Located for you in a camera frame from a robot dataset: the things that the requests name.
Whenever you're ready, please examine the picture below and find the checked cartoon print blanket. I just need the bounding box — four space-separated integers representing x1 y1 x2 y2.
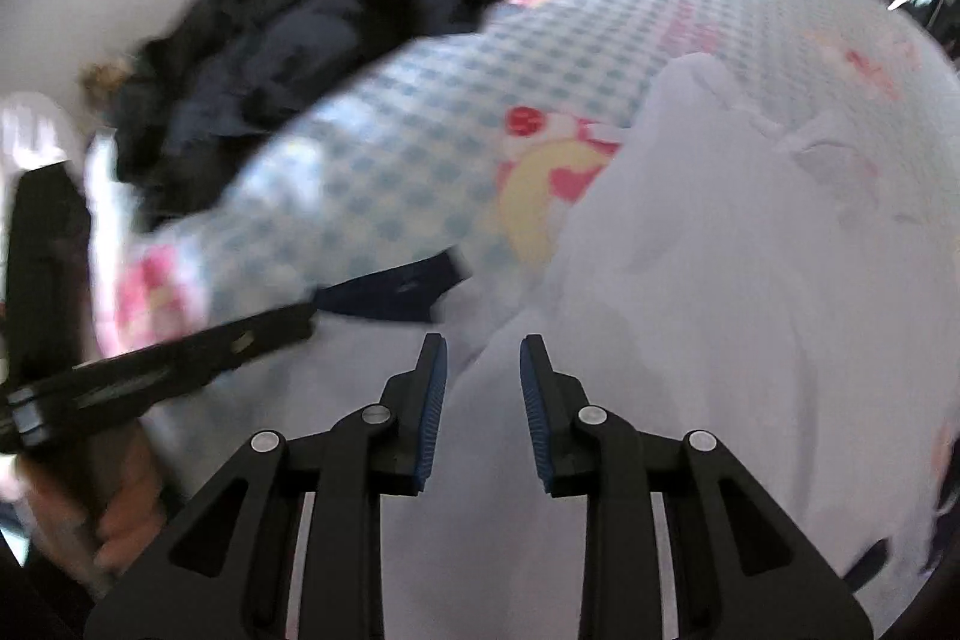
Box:
82 0 960 618

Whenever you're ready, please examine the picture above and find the white garment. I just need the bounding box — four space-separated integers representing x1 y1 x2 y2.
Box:
142 51 950 640

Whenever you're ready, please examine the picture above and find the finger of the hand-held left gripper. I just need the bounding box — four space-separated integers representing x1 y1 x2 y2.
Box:
37 254 467 438
7 164 95 386

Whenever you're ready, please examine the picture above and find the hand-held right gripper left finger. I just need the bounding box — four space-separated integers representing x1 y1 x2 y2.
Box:
82 332 449 640

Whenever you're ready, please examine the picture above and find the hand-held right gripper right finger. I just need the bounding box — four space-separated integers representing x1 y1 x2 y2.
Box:
519 334 875 640

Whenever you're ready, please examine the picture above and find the person's left hand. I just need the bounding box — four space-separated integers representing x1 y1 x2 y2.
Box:
94 460 166 573

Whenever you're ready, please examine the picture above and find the dark clothes pile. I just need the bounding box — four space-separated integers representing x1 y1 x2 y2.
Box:
111 0 526 232

